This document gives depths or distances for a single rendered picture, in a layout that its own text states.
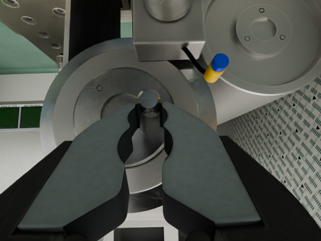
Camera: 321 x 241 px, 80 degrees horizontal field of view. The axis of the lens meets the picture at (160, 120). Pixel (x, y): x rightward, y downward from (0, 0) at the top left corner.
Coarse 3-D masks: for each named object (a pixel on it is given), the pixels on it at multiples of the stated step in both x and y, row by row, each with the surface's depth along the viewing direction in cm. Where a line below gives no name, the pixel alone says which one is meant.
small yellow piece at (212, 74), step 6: (186, 48) 13; (186, 54) 13; (222, 54) 10; (192, 60) 13; (216, 60) 10; (222, 60) 10; (228, 60) 10; (198, 66) 13; (210, 66) 11; (216, 66) 10; (222, 66) 10; (204, 72) 12; (210, 72) 11; (216, 72) 11; (222, 72) 11; (210, 78) 12; (216, 78) 11
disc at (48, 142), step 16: (96, 48) 17; (112, 48) 17; (128, 48) 17; (80, 64) 17; (176, 64) 17; (192, 64) 17; (64, 80) 17; (192, 80) 16; (48, 96) 16; (208, 96) 16; (48, 112) 16; (208, 112) 16; (48, 128) 16; (48, 144) 16; (144, 192) 15; (160, 192) 15; (128, 208) 15; (144, 208) 15
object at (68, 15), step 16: (80, 0) 21; (96, 0) 27; (80, 16) 21; (96, 16) 27; (112, 16) 36; (64, 32) 19; (80, 32) 21; (96, 32) 27; (112, 32) 36; (64, 48) 18; (80, 48) 21; (64, 64) 18
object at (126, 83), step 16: (96, 80) 14; (112, 80) 14; (128, 80) 14; (144, 80) 14; (80, 96) 14; (96, 96) 14; (112, 96) 14; (128, 96) 15; (160, 96) 14; (80, 112) 14; (96, 112) 14; (80, 128) 14; (144, 128) 14; (160, 128) 14; (144, 144) 14; (160, 144) 14; (128, 160) 14; (144, 160) 14
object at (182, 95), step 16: (96, 64) 16; (112, 64) 16; (128, 64) 16; (144, 64) 16; (160, 64) 16; (80, 80) 16; (160, 80) 15; (176, 80) 15; (64, 96) 15; (176, 96) 15; (192, 96) 15; (64, 112) 15; (192, 112) 15; (64, 128) 15; (160, 160) 14; (128, 176) 14; (144, 176) 14; (160, 176) 14
